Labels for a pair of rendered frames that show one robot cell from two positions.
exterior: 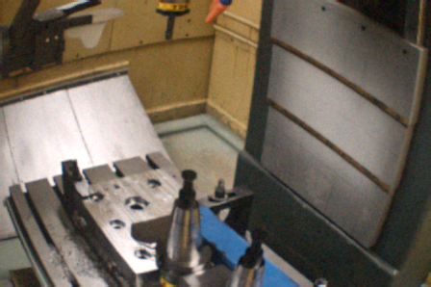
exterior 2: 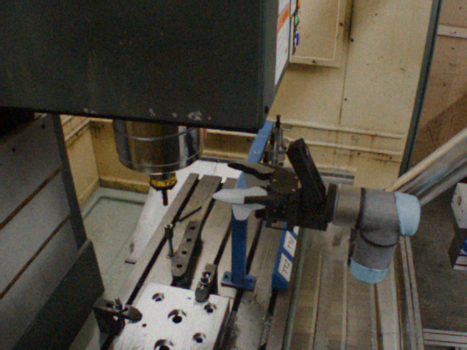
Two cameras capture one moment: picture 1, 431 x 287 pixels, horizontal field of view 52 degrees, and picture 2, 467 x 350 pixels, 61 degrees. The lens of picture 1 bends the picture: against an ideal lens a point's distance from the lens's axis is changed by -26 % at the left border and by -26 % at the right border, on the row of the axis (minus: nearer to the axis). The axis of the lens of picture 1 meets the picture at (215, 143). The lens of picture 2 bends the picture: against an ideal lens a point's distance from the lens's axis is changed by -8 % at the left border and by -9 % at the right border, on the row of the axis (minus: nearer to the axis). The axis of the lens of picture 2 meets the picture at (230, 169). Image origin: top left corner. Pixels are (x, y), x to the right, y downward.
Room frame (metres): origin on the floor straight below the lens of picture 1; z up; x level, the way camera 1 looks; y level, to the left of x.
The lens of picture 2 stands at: (1.13, 0.71, 1.85)
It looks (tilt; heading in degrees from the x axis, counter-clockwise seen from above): 32 degrees down; 231
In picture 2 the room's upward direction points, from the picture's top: straight up
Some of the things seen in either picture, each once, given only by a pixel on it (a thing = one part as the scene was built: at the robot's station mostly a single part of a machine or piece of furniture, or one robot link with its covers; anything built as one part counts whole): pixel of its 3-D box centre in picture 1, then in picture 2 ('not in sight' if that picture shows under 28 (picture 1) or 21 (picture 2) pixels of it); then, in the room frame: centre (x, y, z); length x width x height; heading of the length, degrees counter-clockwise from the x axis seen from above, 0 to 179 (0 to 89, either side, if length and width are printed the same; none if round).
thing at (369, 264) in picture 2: not in sight; (374, 247); (0.54, 0.41, 1.30); 0.11 x 0.08 x 0.11; 31
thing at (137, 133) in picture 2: not in sight; (158, 122); (0.81, 0.09, 1.53); 0.16 x 0.16 x 0.12
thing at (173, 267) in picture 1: (182, 258); not in sight; (0.47, 0.02, 1.21); 0.06 x 0.06 x 0.03
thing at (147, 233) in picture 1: (157, 232); not in sight; (0.51, 0.05, 1.21); 0.07 x 0.05 x 0.01; 128
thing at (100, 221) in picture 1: (148, 226); (171, 337); (0.84, 0.11, 0.97); 0.29 x 0.23 x 0.05; 38
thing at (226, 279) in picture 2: not in sight; (238, 244); (0.55, 0.01, 1.05); 0.10 x 0.05 x 0.30; 128
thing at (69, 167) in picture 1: (76, 187); not in sight; (0.91, 0.29, 0.97); 0.13 x 0.03 x 0.15; 38
